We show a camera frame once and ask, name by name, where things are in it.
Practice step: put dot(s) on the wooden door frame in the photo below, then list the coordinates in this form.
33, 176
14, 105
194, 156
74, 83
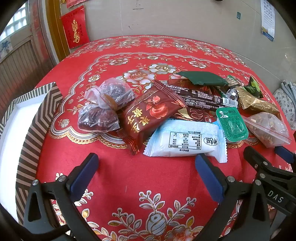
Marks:
56, 27

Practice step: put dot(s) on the red and gold snack packet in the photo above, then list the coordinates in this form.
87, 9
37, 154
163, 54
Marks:
194, 113

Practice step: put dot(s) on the white wall chart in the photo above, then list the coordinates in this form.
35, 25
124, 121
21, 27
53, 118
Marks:
268, 18

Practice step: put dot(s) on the striped cardboard box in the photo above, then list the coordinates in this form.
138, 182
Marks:
41, 129

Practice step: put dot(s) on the red floral tablecloth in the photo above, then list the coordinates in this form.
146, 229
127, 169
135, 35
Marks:
129, 185

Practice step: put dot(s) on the dark green packet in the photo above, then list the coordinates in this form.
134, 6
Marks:
203, 77

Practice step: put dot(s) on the long brown bar packet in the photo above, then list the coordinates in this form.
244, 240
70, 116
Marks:
203, 97

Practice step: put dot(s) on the white and blue snack packet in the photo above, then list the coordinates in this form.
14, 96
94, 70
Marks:
182, 139

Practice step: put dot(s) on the small red snack packet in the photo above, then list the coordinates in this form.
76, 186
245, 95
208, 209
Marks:
178, 82

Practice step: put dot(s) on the red paper wall decoration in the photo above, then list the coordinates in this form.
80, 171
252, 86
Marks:
74, 2
75, 27

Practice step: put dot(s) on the red paper couplet strip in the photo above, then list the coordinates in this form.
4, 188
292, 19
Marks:
38, 23

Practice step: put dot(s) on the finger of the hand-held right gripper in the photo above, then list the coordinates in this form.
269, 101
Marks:
253, 157
286, 154

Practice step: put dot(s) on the glass block window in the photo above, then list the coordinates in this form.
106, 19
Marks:
15, 20

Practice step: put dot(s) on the blue and white picture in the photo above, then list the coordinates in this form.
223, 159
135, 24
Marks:
5, 46

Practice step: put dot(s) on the clear zip bag of nuts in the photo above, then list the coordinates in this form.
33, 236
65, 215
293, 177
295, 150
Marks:
266, 129

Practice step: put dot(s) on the grey folded cloth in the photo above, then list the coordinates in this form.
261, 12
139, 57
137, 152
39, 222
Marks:
288, 85

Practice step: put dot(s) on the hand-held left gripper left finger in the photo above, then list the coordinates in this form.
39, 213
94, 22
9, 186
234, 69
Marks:
85, 171

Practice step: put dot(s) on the floral cushion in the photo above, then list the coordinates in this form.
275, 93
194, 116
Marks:
285, 102

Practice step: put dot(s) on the green sauce cup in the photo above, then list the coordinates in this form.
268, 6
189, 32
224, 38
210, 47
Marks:
232, 126

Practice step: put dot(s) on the dark red apple-print packet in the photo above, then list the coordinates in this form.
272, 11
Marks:
148, 111

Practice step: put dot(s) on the small bright green packet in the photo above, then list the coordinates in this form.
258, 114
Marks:
253, 88

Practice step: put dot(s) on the clear bag of red dates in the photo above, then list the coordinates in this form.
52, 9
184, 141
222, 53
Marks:
97, 118

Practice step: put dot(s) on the gold foil packet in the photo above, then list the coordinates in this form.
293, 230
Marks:
259, 105

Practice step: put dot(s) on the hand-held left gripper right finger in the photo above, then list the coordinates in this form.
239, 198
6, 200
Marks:
208, 178

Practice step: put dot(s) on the clear packet with green edges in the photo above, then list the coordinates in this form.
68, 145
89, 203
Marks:
232, 95

